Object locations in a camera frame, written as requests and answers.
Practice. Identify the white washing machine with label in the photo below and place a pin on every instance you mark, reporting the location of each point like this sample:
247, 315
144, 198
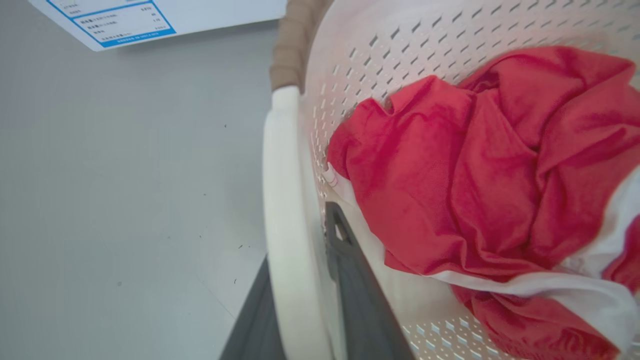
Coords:
150, 17

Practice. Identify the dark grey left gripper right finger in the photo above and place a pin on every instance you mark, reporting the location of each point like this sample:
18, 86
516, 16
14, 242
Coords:
360, 300

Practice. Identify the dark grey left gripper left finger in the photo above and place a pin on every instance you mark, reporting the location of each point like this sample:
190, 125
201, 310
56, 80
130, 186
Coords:
255, 325

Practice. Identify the red and white garment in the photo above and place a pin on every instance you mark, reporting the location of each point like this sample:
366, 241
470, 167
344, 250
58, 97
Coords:
475, 190

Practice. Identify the white perforated plastic laundry basket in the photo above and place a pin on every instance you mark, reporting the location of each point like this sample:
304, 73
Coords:
292, 225

